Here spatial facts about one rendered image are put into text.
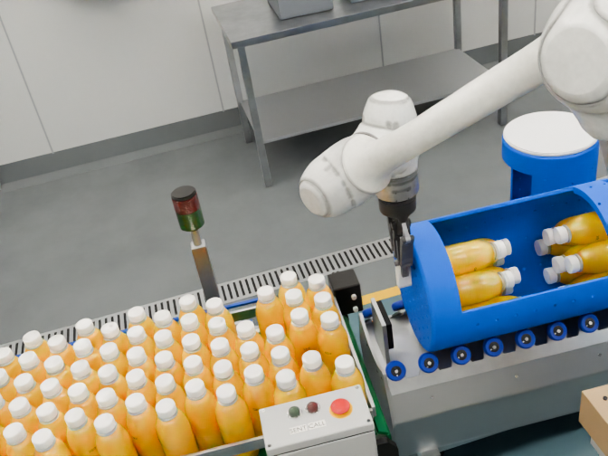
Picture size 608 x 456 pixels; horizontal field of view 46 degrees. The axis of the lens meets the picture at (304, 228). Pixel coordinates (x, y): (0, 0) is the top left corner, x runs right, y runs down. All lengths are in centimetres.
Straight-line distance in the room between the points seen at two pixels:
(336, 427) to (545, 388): 60
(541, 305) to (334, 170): 59
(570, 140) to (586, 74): 147
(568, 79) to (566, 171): 143
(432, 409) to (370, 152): 72
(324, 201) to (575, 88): 52
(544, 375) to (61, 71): 371
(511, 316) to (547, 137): 86
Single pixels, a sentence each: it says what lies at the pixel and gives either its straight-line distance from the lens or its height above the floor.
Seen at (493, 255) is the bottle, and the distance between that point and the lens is 160.
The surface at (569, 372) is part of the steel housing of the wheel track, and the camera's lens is 177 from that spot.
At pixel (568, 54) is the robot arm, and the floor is 182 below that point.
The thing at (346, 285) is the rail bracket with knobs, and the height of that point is 100.
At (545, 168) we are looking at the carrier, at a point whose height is 99.
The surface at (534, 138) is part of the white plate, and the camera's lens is 228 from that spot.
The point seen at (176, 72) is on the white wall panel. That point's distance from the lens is 479.
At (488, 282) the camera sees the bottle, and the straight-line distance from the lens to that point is 157.
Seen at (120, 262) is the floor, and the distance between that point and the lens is 391.
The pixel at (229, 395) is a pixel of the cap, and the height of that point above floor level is 109.
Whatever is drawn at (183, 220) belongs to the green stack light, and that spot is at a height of 119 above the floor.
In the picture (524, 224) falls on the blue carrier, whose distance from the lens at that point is 180.
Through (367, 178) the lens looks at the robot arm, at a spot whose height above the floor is 151.
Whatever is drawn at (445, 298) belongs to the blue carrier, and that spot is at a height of 116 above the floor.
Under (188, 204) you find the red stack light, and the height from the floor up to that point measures 124.
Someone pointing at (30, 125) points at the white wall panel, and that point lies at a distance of 491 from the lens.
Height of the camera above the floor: 213
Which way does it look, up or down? 34 degrees down
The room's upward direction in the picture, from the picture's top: 10 degrees counter-clockwise
